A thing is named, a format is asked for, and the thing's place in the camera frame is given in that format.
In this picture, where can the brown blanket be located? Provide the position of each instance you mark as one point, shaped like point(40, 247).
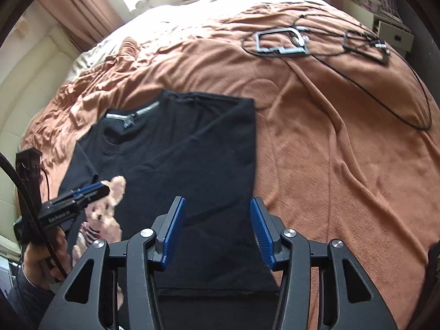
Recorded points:
point(326, 144)

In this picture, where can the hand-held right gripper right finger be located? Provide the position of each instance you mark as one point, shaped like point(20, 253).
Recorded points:
point(263, 233)

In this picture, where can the person's left forearm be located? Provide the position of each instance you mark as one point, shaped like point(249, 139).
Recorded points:
point(24, 297)

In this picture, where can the black metal frame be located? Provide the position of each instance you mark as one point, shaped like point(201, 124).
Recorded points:
point(380, 58)

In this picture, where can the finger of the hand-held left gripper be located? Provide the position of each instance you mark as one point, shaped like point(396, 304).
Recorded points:
point(98, 197)
point(92, 188)

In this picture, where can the silver metal frame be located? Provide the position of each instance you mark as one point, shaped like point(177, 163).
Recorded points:
point(271, 50)

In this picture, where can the brown teddy bear plush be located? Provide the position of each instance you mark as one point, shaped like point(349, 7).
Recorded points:
point(103, 216)

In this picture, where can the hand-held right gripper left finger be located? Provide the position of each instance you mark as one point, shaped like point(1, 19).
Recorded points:
point(172, 233)

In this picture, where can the cream bedside cabinet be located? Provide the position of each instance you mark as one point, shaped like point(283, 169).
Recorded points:
point(395, 34)

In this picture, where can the cream padded headboard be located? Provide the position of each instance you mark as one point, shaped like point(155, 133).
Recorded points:
point(31, 86)

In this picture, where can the pink curtain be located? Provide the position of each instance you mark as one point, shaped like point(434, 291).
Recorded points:
point(89, 7)

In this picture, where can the black t-shirt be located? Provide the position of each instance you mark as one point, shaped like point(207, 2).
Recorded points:
point(178, 144)

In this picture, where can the person's left hand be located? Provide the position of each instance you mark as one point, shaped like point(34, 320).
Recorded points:
point(36, 264)

